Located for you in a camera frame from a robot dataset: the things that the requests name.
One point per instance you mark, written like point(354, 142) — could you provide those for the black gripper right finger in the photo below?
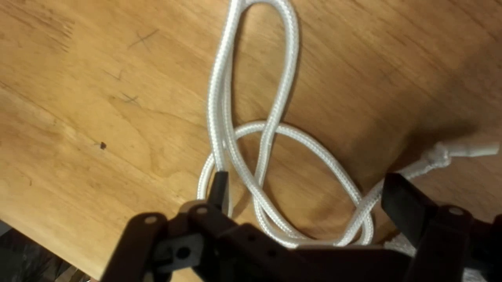
point(444, 244)

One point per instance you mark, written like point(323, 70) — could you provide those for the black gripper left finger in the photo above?
point(157, 250)

